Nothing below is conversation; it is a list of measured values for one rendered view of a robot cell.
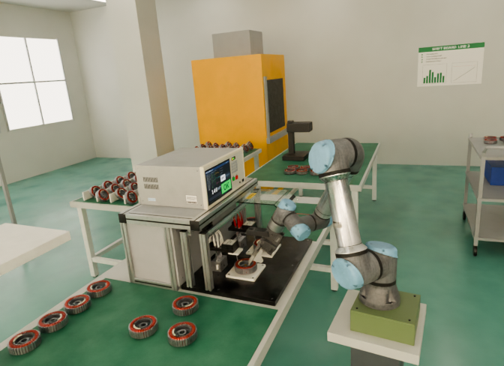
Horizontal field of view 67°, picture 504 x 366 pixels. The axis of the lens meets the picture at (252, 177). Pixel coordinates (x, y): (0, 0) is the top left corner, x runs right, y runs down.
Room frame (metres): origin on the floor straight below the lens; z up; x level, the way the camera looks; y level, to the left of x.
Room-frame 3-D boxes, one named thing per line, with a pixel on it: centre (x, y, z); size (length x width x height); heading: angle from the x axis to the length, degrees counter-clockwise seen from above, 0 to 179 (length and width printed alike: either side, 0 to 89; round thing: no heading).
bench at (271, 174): (4.03, -0.76, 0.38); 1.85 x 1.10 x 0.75; 156
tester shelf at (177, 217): (1.91, 0.31, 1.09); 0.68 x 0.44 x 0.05; 156
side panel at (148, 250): (1.65, 0.51, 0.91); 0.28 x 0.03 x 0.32; 66
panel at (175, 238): (1.88, 0.25, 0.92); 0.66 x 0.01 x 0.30; 156
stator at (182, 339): (1.24, 0.31, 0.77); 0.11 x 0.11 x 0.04
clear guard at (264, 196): (1.95, -0.05, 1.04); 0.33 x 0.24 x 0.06; 66
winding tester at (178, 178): (1.92, 0.30, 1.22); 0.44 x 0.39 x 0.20; 156
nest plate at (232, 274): (1.67, 0.06, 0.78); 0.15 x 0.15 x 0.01; 66
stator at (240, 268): (1.67, 0.06, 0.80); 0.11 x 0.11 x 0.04
